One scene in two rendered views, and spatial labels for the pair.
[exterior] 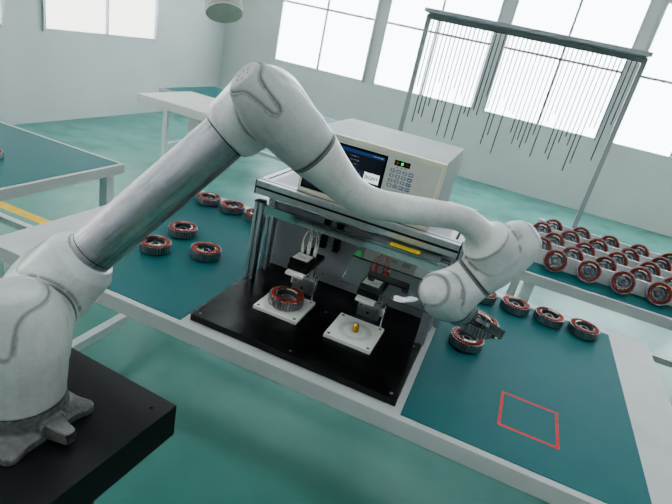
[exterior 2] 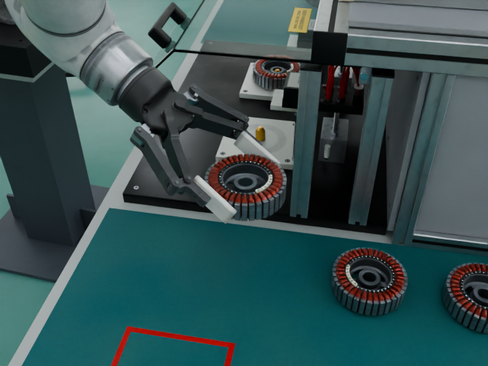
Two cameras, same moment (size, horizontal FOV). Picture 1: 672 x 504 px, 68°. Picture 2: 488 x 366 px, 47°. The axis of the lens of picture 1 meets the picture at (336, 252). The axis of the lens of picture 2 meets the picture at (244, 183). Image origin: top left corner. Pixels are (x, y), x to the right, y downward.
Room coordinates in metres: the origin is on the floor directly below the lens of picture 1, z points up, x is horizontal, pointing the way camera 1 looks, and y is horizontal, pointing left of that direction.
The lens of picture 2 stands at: (1.19, -1.03, 1.43)
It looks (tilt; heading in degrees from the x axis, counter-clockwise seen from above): 39 degrees down; 84
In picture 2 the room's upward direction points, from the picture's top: straight up
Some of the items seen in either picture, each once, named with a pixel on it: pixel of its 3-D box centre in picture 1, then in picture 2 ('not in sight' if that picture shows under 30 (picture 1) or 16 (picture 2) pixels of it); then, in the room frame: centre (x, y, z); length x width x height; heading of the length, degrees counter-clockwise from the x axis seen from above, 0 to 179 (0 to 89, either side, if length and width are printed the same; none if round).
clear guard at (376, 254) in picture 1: (401, 265); (258, 38); (1.31, -0.19, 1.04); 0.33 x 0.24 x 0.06; 163
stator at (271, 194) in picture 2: (477, 323); (245, 186); (1.26, -0.44, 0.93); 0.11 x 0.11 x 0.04
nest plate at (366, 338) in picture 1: (354, 332); (260, 141); (1.32, -0.11, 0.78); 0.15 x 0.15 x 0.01; 73
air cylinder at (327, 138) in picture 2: (370, 307); (333, 139); (1.46, -0.15, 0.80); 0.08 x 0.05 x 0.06; 73
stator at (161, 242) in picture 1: (155, 245); not in sight; (1.62, 0.64, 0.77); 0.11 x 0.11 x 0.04
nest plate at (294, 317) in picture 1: (285, 305); (277, 82); (1.39, 0.12, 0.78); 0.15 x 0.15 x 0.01; 73
